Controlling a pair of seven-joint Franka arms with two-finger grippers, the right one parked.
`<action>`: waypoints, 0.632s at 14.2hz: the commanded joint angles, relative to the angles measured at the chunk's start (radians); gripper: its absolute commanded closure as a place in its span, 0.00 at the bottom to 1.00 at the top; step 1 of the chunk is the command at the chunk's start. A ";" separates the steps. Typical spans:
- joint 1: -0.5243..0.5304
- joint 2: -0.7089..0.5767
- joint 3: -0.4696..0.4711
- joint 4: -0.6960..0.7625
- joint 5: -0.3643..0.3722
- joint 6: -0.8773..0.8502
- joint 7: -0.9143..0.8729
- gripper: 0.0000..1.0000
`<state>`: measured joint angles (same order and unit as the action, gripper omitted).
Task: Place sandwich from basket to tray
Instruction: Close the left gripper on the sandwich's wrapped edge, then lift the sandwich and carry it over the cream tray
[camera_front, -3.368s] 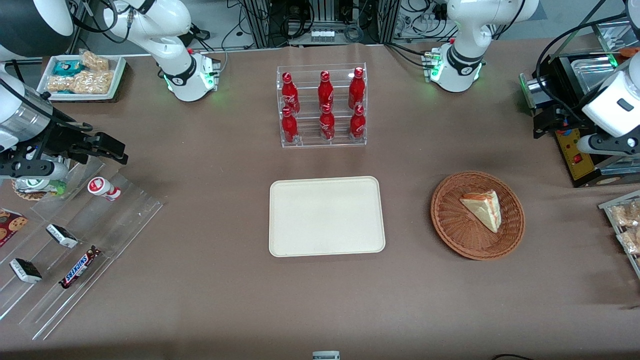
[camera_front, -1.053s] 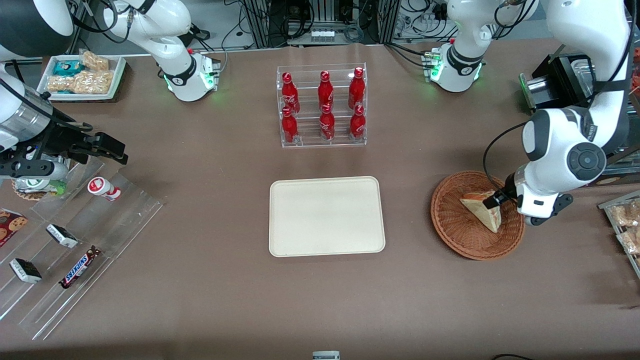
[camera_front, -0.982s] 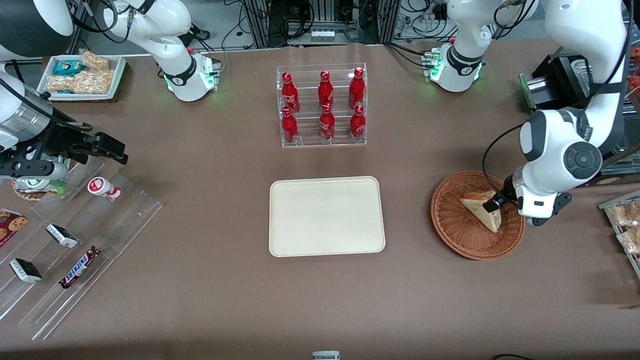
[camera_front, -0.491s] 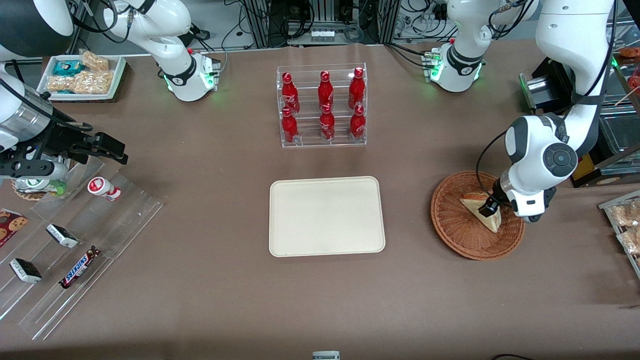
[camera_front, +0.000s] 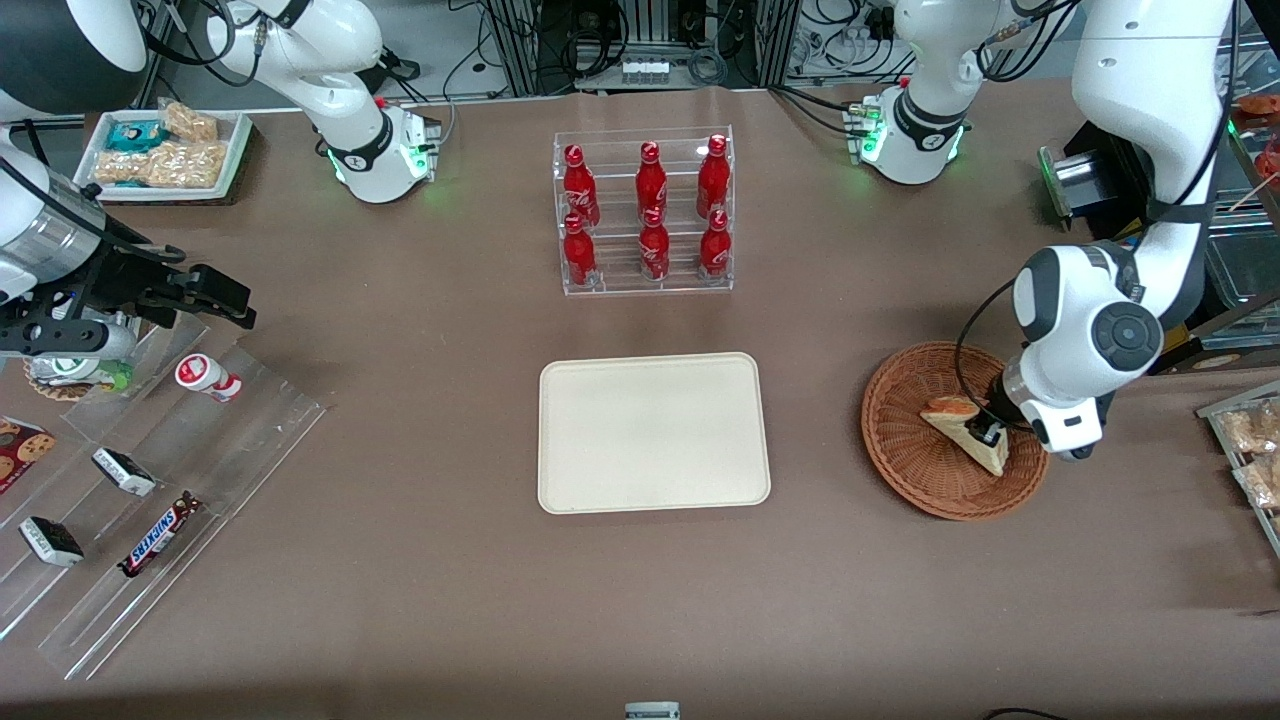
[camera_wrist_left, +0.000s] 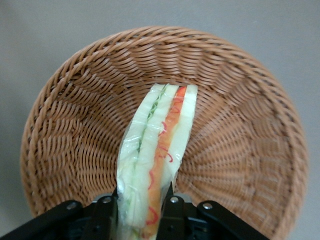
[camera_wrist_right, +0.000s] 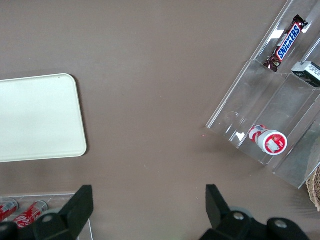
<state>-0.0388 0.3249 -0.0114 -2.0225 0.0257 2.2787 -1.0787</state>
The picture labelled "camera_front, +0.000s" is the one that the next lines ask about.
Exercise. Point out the white rectangular snack dish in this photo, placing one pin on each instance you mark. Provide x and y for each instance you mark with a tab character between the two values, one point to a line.
235	150

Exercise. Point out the clear bag of pastry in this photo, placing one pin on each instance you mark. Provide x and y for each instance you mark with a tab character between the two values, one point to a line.
1262	482
1255	430

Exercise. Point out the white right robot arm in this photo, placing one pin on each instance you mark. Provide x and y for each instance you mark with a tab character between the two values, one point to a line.
350	60

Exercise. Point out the small wicker coaster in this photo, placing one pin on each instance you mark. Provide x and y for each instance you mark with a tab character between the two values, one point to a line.
50	388

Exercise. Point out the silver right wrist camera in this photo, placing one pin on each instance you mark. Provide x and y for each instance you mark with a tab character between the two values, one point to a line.
70	340

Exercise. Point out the black white snack bar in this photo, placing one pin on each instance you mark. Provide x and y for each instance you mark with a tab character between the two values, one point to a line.
50	541
124	472

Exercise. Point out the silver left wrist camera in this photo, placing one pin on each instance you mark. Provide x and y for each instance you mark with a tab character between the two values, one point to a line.
1078	453

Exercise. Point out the cream plastic tray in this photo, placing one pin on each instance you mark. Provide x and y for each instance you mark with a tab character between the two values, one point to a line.
650	435

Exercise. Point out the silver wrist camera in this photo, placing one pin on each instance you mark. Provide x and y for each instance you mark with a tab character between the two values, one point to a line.
70	340
1078	453

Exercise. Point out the large granola snack bag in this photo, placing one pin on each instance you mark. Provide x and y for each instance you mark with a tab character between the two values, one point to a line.
185	165

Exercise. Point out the white green cup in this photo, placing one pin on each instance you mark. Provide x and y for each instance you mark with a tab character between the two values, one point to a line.
90	372

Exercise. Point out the white labelled device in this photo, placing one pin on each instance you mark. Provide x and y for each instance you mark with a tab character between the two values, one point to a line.
652	711

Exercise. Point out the teal snack pack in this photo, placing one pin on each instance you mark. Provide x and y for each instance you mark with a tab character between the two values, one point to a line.
135	135

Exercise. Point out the white power strip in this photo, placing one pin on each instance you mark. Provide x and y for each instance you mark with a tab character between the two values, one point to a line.
645	71

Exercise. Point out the snickers chocolate bar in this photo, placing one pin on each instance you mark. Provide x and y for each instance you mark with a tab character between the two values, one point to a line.
158	535

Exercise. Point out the red cookie pack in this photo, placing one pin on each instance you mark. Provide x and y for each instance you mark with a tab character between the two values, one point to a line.
20	450

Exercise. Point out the small granola snack bag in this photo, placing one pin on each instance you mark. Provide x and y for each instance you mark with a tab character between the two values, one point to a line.
190	122

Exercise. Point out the medium granola snack bag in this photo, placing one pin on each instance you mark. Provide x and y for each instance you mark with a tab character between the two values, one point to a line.
120	168

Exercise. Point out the white red yogurt bottle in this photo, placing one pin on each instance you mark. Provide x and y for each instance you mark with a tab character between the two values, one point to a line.
200	373

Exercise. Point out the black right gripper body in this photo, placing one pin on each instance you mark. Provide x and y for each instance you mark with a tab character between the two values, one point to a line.
120	281

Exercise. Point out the clear acrylic stepped display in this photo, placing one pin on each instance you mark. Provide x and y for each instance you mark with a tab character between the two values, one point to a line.
230	450

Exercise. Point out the clear acrylic bottle rack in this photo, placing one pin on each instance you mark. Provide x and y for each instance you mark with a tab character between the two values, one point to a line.
620	285

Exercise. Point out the triangular sandwich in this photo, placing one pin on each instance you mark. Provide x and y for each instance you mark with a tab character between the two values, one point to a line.
950	415

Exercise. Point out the red cola bottle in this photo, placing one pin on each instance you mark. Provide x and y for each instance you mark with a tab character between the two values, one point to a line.
654	250
713	180
651	180
715	248
579	255
580	190

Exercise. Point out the brown wicker basket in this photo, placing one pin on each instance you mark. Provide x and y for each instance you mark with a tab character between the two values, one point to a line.
915	460

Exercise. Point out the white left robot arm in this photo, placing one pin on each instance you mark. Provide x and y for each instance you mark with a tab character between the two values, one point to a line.
1150	80

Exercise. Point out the aluminium frame rack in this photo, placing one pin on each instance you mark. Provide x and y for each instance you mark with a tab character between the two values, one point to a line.
520	50

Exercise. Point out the grey snack tray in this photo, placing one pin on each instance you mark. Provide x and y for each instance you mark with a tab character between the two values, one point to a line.
1215	415

